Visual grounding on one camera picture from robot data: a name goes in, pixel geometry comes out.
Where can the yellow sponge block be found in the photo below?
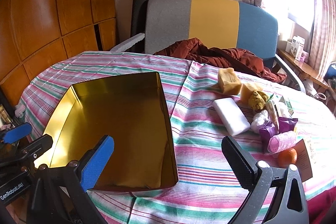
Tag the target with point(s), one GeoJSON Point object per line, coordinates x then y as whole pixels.
{"type": "Point", "coordinates": [248, 91]}

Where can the striped pink green blanket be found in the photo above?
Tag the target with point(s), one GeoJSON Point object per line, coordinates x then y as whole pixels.
{"type": "Point", "coordinates": [204, 174]}

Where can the small white carton box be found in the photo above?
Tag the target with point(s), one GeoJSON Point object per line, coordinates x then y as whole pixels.
{"type": "Point", "coordinates": [289, 47]}

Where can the barcode cracker packet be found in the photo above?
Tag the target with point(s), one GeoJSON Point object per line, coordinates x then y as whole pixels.
{"type": "Point", "coordinates": [273, 112]}

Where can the brown paper bag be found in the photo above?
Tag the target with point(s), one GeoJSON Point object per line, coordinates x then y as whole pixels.
{"type": "Point", "coordinates": [320, 96]}

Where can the pink hair roller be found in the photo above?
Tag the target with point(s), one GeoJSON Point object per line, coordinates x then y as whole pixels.
{"type": "Point", "coordinates": [282, 141]}

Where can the gold metal tin box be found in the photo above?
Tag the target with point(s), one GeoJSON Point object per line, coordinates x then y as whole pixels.
{"type": "Point", "coordinates": [118, 108]}

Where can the clear plastic ball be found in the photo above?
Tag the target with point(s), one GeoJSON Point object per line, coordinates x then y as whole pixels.
{"type": "Point", "coordinates": [260, 120]}

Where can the beige paper packet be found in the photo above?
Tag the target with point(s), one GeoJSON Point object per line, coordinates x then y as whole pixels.
{"type": "Point", "coordinates": [313, 149]}

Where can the purple foil packet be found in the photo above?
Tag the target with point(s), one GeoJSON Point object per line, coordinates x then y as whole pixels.
{"type": "Point", "coordinates": [287, 124]}

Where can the white foam block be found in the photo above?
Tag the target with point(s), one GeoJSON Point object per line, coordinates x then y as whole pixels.
{"type": "Point", "coordinates": [231, 116]}

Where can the yellow crumpled cloth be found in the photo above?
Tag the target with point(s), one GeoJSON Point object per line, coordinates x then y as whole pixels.
{"type": "Point", "coordinates": [258, 100]}

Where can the tall white carton box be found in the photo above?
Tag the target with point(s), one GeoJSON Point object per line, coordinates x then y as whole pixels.
{"type": "Point", "coordinates": [298, 47]}

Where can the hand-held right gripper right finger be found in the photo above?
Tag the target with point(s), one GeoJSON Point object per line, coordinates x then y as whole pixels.
{"type": "Point", "coordinates": [237, 159]}

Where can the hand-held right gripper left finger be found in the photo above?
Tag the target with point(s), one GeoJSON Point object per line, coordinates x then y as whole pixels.
{"type": "Point", "coordinates": [97, 161]}

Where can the grey yellow blue chair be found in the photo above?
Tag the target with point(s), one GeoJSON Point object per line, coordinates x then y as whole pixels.
{"type": "Point", "coordinates": [212, 16]}

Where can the wooden wardrobe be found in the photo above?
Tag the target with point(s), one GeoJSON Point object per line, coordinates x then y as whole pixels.
{"type": "Point", "coordinates": [39, 16]}

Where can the orange tangerine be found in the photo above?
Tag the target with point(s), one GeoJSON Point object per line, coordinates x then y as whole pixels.
{"type": "Point", "coordinates": [287, 157]}

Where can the wooden desk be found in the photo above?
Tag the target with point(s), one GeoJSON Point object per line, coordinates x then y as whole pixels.
{"type": "Point", "coordinates": [302, 66]}

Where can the large ragged yellow sponge chunk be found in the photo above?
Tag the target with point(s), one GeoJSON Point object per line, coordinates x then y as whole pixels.
{"type": "Point", "coordinates": [229, 81]}

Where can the brown card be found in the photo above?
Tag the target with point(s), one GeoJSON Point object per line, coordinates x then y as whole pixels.
{"type": "Point", "coordinates": [304, 161]}

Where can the blue desk lamp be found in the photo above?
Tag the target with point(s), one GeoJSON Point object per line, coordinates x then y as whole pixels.
{"type": "Point", "coordinates": [332, 70]}

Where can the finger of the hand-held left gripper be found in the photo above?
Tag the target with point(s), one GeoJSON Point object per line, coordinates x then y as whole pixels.
{"type": "Point", "coordinates": [39, 145]}
{"type": "Point", "coordinates": [17, 132]}

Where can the yellow label cracker packet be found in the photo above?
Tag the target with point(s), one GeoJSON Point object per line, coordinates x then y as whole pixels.
{"type": "Point", "coordinates": [283, 109]}

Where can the red-brown padded jacket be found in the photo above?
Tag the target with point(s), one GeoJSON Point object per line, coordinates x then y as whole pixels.
{"type": "Point", "coordinates": [199, 53]}

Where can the purple tissue box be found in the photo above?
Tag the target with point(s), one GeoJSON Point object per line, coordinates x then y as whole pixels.
{"type": "Point", "coordinates": [304, 57]}

